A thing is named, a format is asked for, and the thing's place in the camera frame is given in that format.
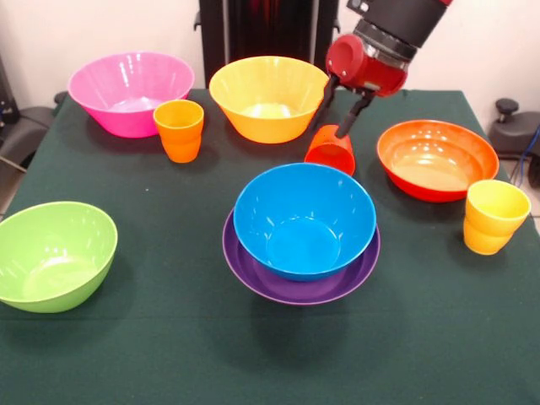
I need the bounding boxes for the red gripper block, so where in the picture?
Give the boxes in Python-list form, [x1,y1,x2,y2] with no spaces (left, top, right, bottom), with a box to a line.
[310,33,409,139]

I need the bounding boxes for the red-orange cup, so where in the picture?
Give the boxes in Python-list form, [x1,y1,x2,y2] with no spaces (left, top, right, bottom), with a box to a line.
[303,123,357,177]

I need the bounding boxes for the blue bowl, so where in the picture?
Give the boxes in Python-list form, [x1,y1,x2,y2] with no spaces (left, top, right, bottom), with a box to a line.
[232,162,378,284]

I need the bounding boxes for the purple bowl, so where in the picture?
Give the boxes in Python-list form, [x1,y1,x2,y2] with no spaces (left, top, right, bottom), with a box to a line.
[221,208,382,306]

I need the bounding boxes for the large yellow-orange bowl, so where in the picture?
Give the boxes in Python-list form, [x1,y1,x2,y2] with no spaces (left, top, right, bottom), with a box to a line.
[208,56,333,145]

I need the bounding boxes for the shallow red-orange bowl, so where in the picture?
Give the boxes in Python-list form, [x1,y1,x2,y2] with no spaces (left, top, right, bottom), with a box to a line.
[376,119,500,204]

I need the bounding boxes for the orange cup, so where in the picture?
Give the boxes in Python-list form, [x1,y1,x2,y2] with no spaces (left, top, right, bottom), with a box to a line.
[152,99,206,165]

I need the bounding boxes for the yellow cup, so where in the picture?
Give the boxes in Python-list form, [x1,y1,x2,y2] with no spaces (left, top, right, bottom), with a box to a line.
[462,179,532,257]

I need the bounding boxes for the large pink bowl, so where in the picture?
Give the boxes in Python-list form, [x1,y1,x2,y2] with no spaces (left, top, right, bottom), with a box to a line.
[67,51,196,139]

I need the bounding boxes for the dark green tablecloth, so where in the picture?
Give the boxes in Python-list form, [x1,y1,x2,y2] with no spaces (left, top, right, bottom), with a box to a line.
[0,88,540,405]

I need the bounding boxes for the green bowl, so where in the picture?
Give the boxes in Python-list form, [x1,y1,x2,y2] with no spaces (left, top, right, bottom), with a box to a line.
[0,201,119,315]

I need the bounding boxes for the black device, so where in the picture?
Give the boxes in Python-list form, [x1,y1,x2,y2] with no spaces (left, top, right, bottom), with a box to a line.
[0,54,19,126]

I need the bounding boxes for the blue cable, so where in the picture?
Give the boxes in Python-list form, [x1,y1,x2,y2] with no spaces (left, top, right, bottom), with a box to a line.
[516,126,540,186]

